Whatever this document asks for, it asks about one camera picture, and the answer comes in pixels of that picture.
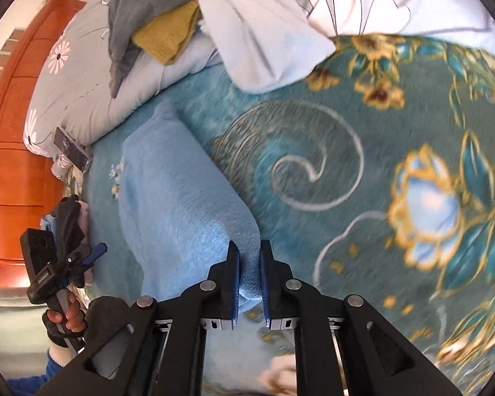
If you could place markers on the person's left forearm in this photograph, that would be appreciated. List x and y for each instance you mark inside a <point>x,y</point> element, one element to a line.
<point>45,375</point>

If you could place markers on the mustard knit sweater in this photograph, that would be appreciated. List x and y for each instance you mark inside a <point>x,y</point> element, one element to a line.
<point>169,33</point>

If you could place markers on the blue folded garment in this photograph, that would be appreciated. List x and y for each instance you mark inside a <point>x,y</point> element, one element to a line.
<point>48,223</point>

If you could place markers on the blue sweater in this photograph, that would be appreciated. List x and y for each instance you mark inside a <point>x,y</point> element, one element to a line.
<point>177,198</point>

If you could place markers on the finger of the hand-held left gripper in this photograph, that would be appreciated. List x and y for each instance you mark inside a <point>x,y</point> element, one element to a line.
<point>95,251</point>
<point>75,278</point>

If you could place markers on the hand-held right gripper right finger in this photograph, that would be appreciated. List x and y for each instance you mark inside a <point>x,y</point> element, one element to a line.
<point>267,288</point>

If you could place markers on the grey sweater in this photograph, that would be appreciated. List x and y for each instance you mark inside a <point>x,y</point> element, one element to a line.
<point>156,0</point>

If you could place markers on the black folded garment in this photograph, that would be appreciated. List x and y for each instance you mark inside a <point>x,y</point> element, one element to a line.
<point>70,218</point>

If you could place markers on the light blue cloth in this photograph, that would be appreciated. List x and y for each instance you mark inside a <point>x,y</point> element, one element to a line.
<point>264,41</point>

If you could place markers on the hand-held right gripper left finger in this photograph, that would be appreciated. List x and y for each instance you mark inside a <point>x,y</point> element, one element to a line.
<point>233,284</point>

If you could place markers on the person's left hand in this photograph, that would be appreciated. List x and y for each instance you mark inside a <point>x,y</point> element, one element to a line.
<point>68,317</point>

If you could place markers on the grey daisy print duvet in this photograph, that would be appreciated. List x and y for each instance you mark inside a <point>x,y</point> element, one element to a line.
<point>86,90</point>

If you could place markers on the orange wooden headboard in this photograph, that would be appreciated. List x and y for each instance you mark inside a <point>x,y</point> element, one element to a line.
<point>16,152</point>

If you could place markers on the teal floral blanket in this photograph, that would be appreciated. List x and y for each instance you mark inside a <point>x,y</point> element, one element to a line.
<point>354,111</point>

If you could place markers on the smartphone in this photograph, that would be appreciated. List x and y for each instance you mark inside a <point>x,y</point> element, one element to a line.
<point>72,148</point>

